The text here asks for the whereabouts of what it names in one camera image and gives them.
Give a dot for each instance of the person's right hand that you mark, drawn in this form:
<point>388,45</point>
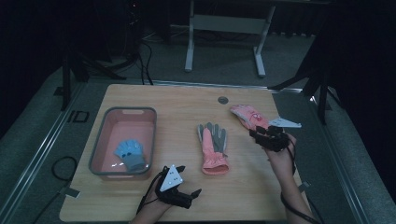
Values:
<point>283,163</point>

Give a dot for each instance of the grey round table grommet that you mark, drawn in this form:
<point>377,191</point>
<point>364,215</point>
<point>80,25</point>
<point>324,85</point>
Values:
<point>223,100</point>

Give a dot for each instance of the blue glove with dark dots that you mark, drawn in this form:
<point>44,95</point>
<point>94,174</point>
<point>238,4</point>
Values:
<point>127,154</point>

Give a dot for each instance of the metal floor rail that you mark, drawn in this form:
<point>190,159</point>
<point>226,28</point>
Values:
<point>339,161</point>
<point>40,155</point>
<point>202,84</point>

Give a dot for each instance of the pink basin with grey rim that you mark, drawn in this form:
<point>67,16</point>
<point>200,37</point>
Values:
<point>124,130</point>

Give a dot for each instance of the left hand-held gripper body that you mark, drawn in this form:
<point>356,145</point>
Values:
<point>171,180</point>

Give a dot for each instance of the black metal stand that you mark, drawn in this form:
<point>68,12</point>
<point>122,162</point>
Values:
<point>322,93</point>
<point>66,84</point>

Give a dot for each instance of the grey tape patch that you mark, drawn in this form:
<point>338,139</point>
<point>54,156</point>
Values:
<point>72,192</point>
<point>304,186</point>

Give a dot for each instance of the dark equipment tower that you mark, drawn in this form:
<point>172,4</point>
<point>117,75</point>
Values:
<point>134,28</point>

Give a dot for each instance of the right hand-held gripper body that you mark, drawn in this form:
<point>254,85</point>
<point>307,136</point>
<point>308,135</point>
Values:
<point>275,140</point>

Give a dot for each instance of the person's left hand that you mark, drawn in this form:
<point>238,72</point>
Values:
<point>155,207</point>

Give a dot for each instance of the white desk frame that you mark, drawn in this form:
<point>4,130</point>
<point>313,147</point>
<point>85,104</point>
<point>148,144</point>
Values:
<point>227,24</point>

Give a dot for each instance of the pink padded glove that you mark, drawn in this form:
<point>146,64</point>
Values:
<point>211,158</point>
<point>247,115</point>

